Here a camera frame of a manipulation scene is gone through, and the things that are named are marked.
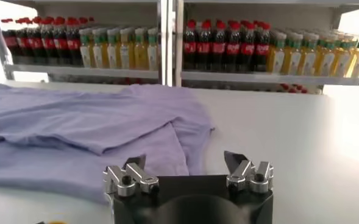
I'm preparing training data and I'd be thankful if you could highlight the cola bottle red cap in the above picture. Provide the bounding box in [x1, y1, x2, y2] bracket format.
[28, 17, 43, 65]
[211, 19, 227, 72]
[1, 18, 19, 63]
[52, 17, 69, 66]
[65, 17, 83, 66]
[226, 21, 241, 72]
[240, 21, 255, 73]
[254, 23, 271, 73]
[183, 19, 198, 71]
[40, 17, 55, 65]
[16, 18, 30, 63]
[196, 19, 212, 71]

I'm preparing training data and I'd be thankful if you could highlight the purple printed t-shirt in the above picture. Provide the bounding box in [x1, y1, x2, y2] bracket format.
[0, 82, 215, 205]

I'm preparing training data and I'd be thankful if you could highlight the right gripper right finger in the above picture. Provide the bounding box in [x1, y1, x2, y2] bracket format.
[223, 150, 274, 194]

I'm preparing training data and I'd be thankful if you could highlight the steel shelf rack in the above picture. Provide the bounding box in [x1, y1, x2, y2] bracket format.
[172, 0, 359, 88]
[0, 0, 172, 86]

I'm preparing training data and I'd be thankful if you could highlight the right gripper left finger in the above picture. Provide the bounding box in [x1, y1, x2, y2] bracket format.
[102, 154, 160, 197]

